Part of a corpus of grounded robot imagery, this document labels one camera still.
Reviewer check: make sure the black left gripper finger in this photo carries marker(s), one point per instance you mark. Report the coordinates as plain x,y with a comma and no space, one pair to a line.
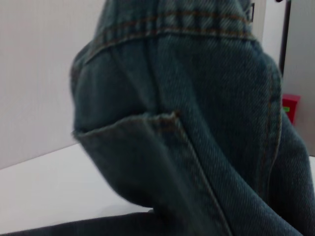
73,225

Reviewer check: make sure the blue denim shorts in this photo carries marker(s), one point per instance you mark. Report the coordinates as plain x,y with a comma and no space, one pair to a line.
197,123

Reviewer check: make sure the red box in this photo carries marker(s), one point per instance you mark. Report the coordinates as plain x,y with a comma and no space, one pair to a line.
291,108

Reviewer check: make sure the dark vertical pole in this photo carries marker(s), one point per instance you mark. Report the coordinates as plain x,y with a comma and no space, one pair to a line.
285,37

